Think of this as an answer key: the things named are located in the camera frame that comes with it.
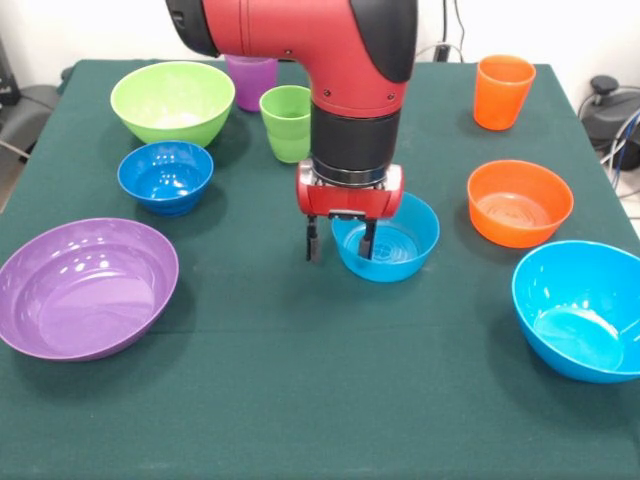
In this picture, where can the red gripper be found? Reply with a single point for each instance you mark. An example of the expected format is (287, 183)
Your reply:
(350, 200)

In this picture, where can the small light blue bowl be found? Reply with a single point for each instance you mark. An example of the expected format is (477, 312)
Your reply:
(405, 260)

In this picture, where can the large light blue bowl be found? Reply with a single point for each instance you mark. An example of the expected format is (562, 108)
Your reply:
(575, 310)

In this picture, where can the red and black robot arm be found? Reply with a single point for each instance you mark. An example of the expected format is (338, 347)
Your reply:
(325, 50)

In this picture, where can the dark green tablecloth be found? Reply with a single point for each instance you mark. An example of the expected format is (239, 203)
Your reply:
(320, 350)

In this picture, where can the green cup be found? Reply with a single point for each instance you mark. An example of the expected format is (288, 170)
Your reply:
(285, 130)

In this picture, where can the purple cup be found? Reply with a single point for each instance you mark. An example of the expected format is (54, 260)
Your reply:
(250, 85)

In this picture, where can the orange bowl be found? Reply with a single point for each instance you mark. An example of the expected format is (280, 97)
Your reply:
(520, 205)

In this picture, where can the dark blue ribbed bowl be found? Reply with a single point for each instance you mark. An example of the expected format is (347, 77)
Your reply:
(165, 175)

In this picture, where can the orange cup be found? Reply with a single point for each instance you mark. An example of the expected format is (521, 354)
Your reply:
(502, 100)

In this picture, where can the large green bowl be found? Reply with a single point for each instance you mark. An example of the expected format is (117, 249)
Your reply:
(170, 100)

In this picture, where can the large purple bowl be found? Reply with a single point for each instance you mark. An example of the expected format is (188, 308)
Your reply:
(90, 300)

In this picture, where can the black floor stand base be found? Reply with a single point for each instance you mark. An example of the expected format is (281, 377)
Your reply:
(35, 107)
(607, 107)

